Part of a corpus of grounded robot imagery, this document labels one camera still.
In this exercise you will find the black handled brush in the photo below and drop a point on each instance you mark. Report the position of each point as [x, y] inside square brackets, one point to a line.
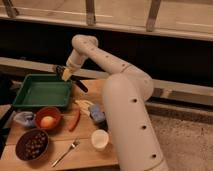
[59, 71]

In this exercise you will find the pale yellow cloth piece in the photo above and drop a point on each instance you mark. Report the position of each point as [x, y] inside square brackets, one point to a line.
[84, 106]

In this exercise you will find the orange bowl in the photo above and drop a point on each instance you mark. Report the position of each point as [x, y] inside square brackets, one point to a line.
[48, 111]

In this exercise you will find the silver metal fork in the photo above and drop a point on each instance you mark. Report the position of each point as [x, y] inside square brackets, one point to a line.
[72, 146]

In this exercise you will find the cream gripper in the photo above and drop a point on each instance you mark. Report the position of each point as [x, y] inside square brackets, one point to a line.
[70, 68]

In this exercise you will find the yellow round fruit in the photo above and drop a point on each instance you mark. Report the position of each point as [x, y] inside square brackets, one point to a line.
[47, 122]

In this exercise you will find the blue crumpled cloth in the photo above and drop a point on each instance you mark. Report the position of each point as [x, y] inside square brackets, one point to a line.
[25, 118]

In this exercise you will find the white plastic cup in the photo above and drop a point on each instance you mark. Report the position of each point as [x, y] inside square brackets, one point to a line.
[100, 139]

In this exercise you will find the dark bowl with nuts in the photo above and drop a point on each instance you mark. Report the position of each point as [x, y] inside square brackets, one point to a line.
[32, 145]

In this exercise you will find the red chili pepper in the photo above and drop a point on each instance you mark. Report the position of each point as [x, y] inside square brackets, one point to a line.
[74, 121]

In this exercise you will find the green plastic tray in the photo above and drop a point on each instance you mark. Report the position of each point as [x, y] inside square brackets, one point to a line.
[40, 90]

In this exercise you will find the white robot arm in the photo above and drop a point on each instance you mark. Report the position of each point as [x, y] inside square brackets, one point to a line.
[124, 95]

